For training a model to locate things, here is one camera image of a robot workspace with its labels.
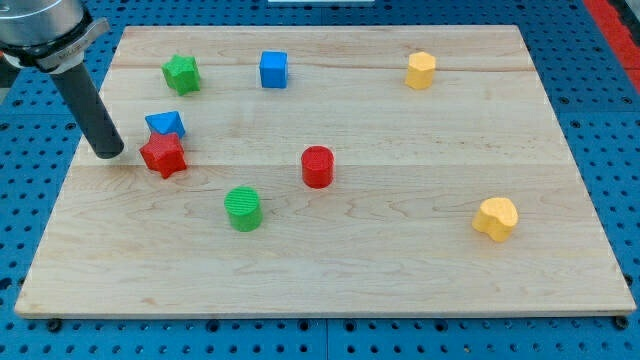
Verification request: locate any yellow hexagon block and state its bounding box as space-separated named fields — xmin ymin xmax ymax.
xmin=404 ymin=52 xmax=437 ymax=90

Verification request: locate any red cylinder block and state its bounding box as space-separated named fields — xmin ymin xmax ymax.
xmin=301 ymin=146 xmax=334 ymax=189

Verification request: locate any green cylinder block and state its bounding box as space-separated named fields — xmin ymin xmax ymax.
xmin=224 ymin=186 xmax=263 ymax=232

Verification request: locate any wooden board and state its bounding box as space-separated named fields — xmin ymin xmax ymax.
xmin=15 ymin=25 xmax=636 ymax=319

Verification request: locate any blue cube block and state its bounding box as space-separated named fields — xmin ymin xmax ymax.
xmin=259 ymin=51 xmax=288 ymax=89

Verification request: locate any red star block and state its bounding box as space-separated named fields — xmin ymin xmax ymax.
xmin=139 ymin=132 xmax=187 ymax=179

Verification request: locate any blue triangle block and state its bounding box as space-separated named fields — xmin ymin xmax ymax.
xmin=145 ymin=111 xmax=186 ymax=139

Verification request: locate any green star block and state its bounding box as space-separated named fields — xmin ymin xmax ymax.
xmin=161 ymin=54 xmax=200 ymax=96

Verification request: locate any yellow heart block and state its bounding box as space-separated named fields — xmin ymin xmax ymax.
xmin=471 ymin=197 xmax=519 ymax=242

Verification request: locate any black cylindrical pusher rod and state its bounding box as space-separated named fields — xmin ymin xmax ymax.
xmin=51 ymin=63 xmax=124 ymax=159

